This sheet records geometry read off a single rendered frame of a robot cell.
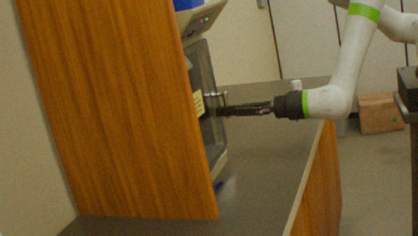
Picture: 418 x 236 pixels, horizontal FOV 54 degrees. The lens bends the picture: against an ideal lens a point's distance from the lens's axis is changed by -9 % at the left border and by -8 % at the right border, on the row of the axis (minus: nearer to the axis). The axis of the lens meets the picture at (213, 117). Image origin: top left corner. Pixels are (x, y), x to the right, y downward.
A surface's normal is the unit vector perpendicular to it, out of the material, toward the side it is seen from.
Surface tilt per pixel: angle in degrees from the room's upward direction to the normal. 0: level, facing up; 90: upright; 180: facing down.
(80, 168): 90
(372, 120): 93
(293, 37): 90
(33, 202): 90
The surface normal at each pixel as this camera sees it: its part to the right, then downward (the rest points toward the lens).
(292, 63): -0.33, 0.35
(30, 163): 0.92, -0.07
